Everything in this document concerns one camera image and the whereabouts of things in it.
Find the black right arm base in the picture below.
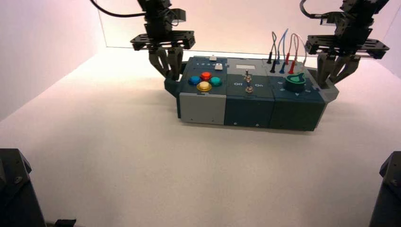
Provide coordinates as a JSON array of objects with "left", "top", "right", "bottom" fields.
[{"left": 369, "top": 151, "right": 401, "bottom": 227}]

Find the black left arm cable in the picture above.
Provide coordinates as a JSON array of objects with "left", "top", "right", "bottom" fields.
[{"left": 90, "top": 0, "right": 147, "bottom": 18}]

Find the black jumper cable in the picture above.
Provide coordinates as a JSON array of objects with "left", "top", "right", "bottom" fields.
[{"left": 267, "top": 31, "right": 278, "bottom": 74}]

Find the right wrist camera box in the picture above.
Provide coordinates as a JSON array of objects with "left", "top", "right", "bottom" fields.
[{"left": 320, "top": 12, "right": 345, "bottom": 26}]

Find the dark modular control box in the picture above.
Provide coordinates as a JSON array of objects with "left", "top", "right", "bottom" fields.
[{"left": 164, "top": 55, "right": 340, "bottom": 131}]

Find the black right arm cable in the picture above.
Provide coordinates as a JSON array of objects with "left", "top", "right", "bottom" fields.
[{"left": 299, "top": 0, "right": 324, "bottom": 19}]

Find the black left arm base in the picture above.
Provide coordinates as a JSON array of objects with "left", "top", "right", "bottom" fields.
[{"left": 0, "top": 148, "right": 46, "bottom": 227}]

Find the yellow push button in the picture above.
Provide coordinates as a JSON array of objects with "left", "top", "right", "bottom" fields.
[{"left": 196, "top": 81, "right": 213, "bottom": 92}]

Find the small black bracket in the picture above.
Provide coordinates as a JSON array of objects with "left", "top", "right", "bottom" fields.
[{"left": 53, "top": 219, "right": 77, "bottom": 227}]

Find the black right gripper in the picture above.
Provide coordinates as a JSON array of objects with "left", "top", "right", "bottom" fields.
[{"left": 305, "top": 18, "right": 389, "bottom": 88}]

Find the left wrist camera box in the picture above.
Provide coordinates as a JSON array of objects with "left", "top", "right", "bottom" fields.
[{"left": 170, "top": 9, "right": 187, "bottom": 26}]

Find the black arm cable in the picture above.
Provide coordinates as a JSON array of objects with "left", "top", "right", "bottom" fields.
[
  {"left": 299, "top": 0, "right": 324, "bottom": 19},
  {"left": 90, "top": 0, "right": 147, "bottom": 18}
]

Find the blue jumper cable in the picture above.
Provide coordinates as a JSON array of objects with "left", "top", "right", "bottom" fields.
[{"left": 275, "top": 28, "right": 289, "bottom": 74}]

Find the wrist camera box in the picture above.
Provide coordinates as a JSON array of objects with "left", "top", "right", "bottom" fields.
[
  {"left": 320, "top": 12, "right": 345, "bottom": 26},
  {"left": 170, "top": 9, "right": 187, "bottom": 26}
]

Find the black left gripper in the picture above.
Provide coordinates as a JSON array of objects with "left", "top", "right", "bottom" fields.
[{"left": 131, "top": 9, "right": 195, "bottom": 80}]

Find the green rotary knob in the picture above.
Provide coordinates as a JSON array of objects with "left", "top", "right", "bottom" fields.
[{"left": 284, "top": 72, "right": 306, "bottom": 92}]

